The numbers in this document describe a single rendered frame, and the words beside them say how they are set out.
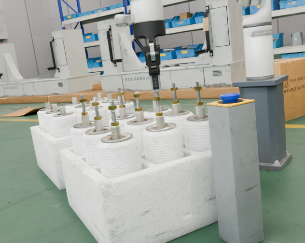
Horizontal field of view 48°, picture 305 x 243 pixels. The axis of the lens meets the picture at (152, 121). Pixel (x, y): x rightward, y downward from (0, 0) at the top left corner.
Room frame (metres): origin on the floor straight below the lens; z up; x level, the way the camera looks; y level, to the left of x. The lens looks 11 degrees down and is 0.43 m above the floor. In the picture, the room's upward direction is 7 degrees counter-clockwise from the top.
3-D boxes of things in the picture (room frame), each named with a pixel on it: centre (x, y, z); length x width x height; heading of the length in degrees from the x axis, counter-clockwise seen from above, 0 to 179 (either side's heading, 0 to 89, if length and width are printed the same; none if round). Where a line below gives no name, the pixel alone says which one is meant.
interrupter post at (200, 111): (0.87, -0.13, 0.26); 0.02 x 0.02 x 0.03
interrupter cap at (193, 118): (0.87, -0.13, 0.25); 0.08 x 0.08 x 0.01
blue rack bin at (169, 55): (6.48, -0.48, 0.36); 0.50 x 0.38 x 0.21; 144
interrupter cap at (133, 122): (0.92, 0.03, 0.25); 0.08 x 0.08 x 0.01
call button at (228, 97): (0.70, -0.16, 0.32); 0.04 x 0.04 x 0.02
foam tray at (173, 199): (0.92, 0.03, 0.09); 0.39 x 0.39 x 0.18; 27
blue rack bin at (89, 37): (7.56, 0.97, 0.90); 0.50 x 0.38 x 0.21; 144
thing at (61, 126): (1.24, 0.32, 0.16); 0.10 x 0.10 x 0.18
